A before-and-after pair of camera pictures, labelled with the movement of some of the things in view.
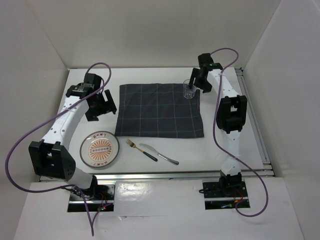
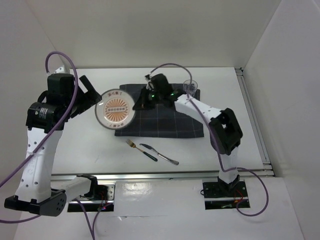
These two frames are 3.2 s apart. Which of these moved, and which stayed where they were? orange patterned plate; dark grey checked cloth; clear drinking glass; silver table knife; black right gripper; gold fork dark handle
Moved: black right gripper; orange patterned plate
Stayed: clear drinking glass; dark grey checked cloth; gold fork dark handle; silver table knife
